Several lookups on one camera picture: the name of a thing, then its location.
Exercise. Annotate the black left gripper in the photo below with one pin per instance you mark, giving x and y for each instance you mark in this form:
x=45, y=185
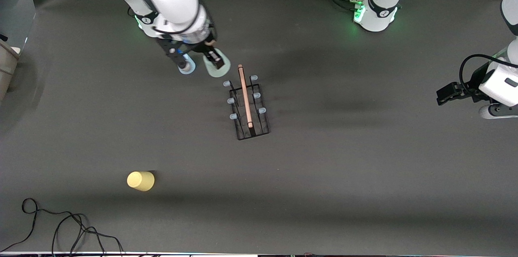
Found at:
x=472, y=86

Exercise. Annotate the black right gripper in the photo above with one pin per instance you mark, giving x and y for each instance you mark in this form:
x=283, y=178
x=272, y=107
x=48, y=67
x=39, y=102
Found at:
x=203, y=48

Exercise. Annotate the pale green plastic cup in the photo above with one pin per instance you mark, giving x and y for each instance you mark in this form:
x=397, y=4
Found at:
x=221, y=71

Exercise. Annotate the yellow plastic cup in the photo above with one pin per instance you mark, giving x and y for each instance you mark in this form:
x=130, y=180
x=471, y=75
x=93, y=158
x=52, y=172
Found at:
x=141, y=180

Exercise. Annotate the light blue plastic cup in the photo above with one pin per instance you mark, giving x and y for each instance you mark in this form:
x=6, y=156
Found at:
x=188, y=70

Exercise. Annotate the dark grey table mat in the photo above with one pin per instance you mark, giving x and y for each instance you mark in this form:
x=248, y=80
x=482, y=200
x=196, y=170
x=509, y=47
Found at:
x=323, y=192

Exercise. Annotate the beige box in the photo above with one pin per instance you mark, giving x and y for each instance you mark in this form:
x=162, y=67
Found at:
x=7, y=66

